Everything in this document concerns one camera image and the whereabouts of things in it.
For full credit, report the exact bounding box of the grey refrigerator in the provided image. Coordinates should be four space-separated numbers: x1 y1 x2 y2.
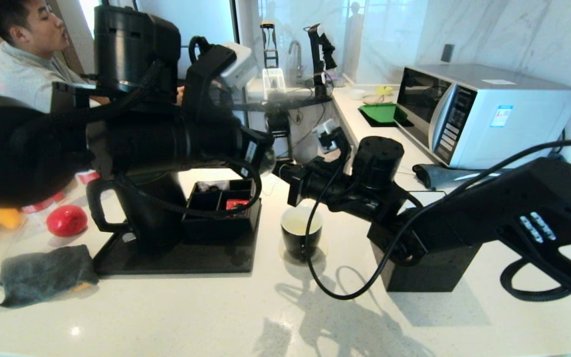
134 0 252 169

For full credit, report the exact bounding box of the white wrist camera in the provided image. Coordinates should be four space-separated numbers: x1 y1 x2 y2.
314 119 351 155
220 42 259 91

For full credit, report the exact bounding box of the thick white cable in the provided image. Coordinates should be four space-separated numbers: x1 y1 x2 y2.
457 168 512 181

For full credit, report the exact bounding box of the window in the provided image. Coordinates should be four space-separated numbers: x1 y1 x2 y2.
78 0 99 35

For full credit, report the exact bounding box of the black background robot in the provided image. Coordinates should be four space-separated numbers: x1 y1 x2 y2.
246 21 344 169

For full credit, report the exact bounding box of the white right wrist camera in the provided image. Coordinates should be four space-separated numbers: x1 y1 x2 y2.
314 119 351 155

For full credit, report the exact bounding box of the dark grey cloth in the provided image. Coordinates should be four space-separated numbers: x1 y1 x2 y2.
411 163 512 190

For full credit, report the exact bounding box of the silver microwave oven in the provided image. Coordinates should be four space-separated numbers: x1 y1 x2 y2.
395 63 571 170

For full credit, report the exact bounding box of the orange fruit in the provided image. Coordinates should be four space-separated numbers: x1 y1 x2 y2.
0 207 22 230

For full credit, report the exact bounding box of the silver foil sachet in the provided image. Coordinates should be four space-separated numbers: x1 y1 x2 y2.
196 181 230 194

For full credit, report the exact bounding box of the person in grey shirt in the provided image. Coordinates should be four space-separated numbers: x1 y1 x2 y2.
0 0 117 115

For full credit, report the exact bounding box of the black compartment organizer box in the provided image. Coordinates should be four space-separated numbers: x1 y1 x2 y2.
181 178 262 244

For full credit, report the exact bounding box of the red round toy fruit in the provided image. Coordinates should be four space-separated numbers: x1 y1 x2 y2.
46 205 89 238

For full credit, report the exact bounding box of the black mug white inside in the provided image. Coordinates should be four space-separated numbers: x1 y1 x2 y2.
281 206 323 262

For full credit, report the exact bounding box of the black electric kettle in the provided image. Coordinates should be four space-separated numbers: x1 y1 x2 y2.
86 171 189 249

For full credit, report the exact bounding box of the black serving tray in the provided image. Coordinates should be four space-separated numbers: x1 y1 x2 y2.
95 198 262 276

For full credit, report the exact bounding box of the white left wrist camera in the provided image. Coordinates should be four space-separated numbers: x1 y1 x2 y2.
220 42 259 91

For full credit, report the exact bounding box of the green tray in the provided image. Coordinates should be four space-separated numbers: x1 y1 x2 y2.
358 103 409 128

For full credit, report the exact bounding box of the black corrugated hose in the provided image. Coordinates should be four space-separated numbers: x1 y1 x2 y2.
500 248 571 303

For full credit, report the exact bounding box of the grey orange microfiber cloth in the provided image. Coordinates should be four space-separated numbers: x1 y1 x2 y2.
0 244 101 308

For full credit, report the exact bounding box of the black tissue box white top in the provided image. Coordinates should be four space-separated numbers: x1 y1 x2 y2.
369 191 483 292

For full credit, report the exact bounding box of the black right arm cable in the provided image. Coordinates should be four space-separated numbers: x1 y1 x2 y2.
304 139 571 301

